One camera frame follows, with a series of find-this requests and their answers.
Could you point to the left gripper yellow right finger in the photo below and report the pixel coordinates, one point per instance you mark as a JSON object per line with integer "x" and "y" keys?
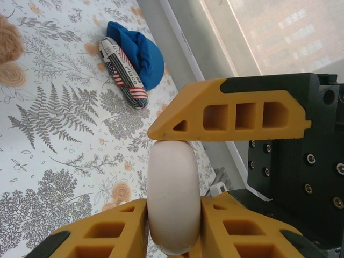
{"x": 242, "y": 236}

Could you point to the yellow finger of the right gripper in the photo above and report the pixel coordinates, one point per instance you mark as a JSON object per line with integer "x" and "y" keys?
{"x": 193, "y": 102}

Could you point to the blue cloth pouch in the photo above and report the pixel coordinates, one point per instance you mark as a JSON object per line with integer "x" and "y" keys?
{"x": 150, "y": 61}

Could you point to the flag print glasses case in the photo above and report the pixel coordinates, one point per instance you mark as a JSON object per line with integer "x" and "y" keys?
{"x": 123, "y": 72}

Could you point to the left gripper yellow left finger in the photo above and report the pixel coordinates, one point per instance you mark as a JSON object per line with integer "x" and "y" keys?
{"x": 107, "y": 236}

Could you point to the brown teddy bear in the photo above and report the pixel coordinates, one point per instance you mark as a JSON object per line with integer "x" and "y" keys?
{"x": 8, "y": 40}

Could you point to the translucent window blind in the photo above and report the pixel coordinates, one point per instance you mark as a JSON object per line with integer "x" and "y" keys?
{"x": 282, "y": 40}

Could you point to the white earbud charging case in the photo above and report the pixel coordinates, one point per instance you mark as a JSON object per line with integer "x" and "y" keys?
{"x": 174, "y": 193}

